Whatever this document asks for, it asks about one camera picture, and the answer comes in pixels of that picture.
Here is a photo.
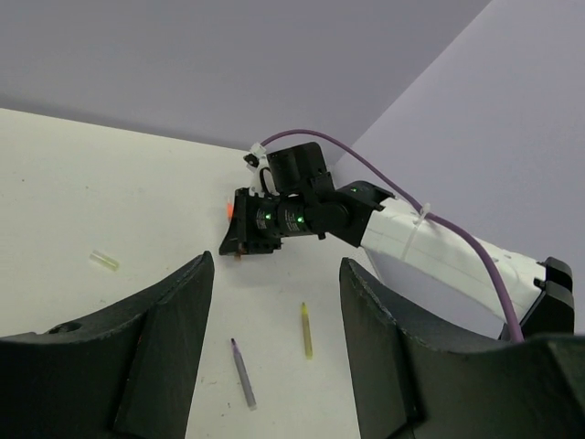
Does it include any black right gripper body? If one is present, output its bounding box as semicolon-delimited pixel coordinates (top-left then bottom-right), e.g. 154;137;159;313
235;187;282;254

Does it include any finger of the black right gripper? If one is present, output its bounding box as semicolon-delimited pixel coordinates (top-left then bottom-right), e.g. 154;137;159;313
218;215;241;256

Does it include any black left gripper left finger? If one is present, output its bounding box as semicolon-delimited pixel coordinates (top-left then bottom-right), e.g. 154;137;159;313
1;252;215;438

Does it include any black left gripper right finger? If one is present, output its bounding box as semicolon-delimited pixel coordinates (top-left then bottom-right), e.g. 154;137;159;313
339;258;584;438

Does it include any orange pen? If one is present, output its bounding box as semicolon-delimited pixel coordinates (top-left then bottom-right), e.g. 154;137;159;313
226;198;234;221

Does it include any purple pen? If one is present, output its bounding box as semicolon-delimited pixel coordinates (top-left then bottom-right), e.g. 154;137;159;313
230;338;257;410

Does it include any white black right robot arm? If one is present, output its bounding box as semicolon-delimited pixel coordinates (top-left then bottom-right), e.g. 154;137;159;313
218;142;575;337

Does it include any yellow pen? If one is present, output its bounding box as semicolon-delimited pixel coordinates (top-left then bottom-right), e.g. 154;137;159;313
301;303;314;359

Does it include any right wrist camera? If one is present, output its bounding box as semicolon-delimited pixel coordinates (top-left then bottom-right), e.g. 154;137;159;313
243;143;270;175

